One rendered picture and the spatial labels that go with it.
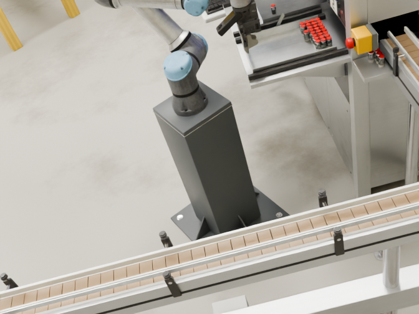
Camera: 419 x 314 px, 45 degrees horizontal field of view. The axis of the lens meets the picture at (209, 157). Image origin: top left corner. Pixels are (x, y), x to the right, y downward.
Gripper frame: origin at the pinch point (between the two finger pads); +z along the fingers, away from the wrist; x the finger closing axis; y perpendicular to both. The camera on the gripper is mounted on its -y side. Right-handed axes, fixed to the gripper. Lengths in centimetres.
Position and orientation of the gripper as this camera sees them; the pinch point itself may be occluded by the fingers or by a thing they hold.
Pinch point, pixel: (245, 50)
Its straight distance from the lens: 205.9
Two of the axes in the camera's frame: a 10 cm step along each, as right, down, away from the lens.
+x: -1.4, -6.8, 7.2
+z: 2.3, 6.9, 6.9
